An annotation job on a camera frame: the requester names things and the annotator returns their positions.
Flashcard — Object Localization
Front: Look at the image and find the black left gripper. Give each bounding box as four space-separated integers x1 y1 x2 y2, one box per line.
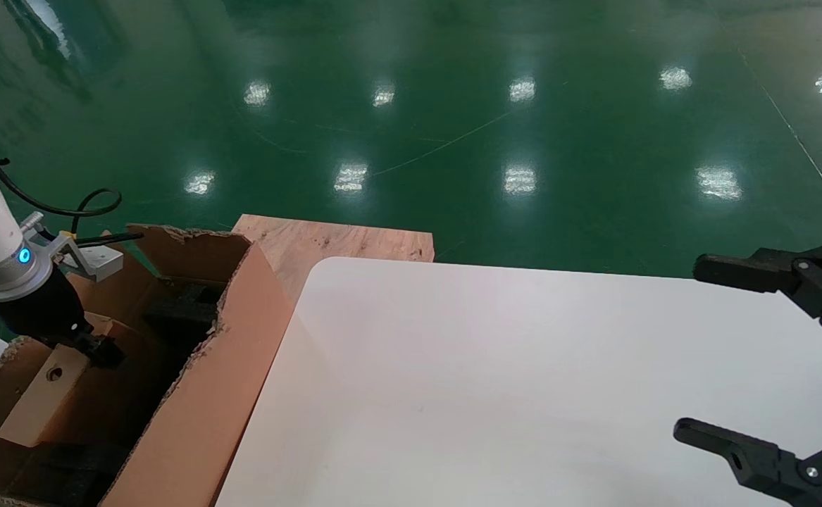
0 271 126 369

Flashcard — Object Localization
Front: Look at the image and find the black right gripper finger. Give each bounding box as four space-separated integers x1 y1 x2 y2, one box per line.
692 244 822 351
673 418 822 507

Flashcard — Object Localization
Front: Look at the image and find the small brown cardboard box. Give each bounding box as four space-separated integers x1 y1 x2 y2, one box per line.
0 313 172 449

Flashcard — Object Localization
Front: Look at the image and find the large open cardboard box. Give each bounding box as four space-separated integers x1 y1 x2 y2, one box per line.
0 223 295 507

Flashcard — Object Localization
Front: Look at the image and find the black foam pad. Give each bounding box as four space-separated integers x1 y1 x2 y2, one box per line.
144 280 225 347
29 442 131 507

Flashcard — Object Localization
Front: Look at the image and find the wooden board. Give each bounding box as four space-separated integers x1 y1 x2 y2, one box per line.
233 213 436 303

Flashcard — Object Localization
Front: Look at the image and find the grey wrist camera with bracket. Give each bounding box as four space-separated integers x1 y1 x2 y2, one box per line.
43 232 125 282

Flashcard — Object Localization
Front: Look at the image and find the short black cable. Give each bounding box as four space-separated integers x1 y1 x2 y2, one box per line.
73 232 145 247

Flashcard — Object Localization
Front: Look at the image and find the long black camera cable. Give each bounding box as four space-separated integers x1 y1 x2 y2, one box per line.
0 113 123 219

